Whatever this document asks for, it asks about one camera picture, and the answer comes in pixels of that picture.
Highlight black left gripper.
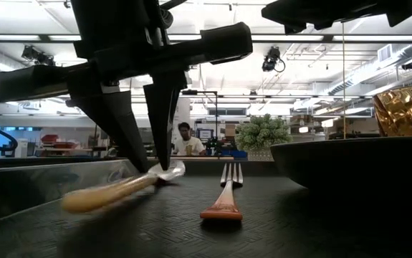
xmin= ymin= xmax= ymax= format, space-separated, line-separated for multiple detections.
xmin=0 ymin=0 xmax=254 ymax=174

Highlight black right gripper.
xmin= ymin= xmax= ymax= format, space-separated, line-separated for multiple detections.
xmin=261 ymin=0 xmax=412 ymax=35

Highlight yellow-handled metal spoon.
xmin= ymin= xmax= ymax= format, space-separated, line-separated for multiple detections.
xmin=61 ymin=159 xmax=186 ymax=214

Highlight orange-handled metal fork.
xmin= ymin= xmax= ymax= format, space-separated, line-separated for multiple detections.
xmin=199 ymin=162 xmax=244 ymax=221

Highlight amber glass cup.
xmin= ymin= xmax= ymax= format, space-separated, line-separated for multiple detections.
xmin=371 ymin=83 xmax=412 ymax=138

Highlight black round plate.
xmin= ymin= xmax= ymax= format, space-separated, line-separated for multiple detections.
xmin=269 ymin=135 xmax=412 ymax=193

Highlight black rectangular tray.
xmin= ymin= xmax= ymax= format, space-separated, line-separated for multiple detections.
xmin=0 ymin=158 xmax=412 ymax=258

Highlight person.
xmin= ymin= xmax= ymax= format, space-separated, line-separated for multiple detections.
xmin=172 ymin=121 xmax=207 ymax=157

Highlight thin vertical pole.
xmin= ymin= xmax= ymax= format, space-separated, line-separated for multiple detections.
xmin=342 ymin=22 xmax=346 ymax=140

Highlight red storage bins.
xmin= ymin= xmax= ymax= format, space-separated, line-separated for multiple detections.
xmin=39 ymin=133 xmax=80 ymax=150

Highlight blue box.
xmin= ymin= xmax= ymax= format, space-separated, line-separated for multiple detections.
xmin=219 ymin=149 xmax=249 ymax=159

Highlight green artificial succulent plant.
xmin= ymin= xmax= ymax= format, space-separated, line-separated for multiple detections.
xmin=234 ymin=113 xmax=294 ymax=162

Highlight silver ceiling duct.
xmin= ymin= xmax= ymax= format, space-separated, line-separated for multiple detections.
xmin=326 ymin=42 xmax=412 ymax=97

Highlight black ceiling-mounted camera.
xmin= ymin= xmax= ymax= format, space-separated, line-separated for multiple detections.
xmin=261 ymin=45 xmax=287 ymax=73

